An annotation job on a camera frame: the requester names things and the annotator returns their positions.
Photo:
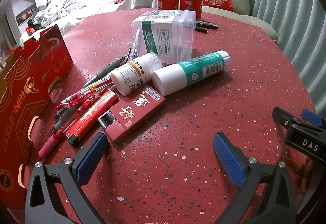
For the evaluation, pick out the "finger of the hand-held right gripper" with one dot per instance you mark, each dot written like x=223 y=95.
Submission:
x=284 y=116
x=312 y=117

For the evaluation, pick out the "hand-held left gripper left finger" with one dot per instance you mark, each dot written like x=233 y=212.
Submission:
x=91 y=155

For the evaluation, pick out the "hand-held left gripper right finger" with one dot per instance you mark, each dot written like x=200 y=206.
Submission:
x=229 y=160

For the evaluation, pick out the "red lighter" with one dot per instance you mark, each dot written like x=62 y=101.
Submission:
x=94 y=114

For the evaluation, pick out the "red cigarette pack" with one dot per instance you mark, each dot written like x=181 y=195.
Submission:
x=135 y=114

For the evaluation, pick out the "black gel pen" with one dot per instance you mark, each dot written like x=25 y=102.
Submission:
x=107 y=70

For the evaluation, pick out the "white pill bottle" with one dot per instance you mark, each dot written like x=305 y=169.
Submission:
x=132 y=74

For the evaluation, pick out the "red cardboard box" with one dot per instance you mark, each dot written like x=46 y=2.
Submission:
x=25 y=91

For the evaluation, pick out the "clear grey pen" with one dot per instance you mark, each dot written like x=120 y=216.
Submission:
x=137 y=41

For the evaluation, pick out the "clear plastic container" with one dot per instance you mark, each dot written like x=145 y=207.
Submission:
x=163 y=33

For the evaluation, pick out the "black lighter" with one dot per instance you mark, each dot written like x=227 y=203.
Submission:
x=108 y=120

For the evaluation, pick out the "red gel pen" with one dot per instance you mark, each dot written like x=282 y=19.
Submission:
x=84 y=91
x=84 y=102
x=51 y=145

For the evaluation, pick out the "grey grip gel pen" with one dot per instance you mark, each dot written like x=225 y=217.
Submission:
x=61 y=124

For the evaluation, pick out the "pale green curtain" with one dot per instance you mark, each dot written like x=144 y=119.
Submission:
x=293 y=23

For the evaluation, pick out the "black marker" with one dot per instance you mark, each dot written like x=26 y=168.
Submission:
x=207 y=24
x=201 y=30

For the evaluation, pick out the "red tin can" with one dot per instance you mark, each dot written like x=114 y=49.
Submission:
x=191 y=5
x=166 y=4

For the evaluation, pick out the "pile of clothes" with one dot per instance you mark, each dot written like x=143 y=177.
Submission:
x=48 y=16

